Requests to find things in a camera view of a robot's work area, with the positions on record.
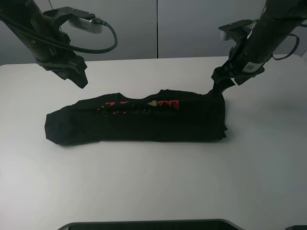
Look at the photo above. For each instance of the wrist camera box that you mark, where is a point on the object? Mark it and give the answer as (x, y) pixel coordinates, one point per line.
(77, 18)
(238, 31)

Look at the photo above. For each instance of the black printed t-shirt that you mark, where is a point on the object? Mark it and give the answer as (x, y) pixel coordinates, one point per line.
(168, 116)

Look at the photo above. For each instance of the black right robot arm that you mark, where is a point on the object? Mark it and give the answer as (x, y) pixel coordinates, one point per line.
(256, 41)

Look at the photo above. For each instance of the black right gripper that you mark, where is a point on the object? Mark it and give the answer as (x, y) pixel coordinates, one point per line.
(245, 62)

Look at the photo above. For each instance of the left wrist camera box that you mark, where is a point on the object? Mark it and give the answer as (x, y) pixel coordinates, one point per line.
(77, 18)

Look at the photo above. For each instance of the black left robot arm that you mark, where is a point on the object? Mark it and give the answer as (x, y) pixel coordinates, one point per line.
(44, 40)

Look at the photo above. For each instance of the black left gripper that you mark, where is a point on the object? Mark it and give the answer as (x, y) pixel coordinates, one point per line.
(63, 62)

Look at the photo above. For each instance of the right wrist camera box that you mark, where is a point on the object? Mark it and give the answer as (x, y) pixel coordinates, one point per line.
(238, 31)

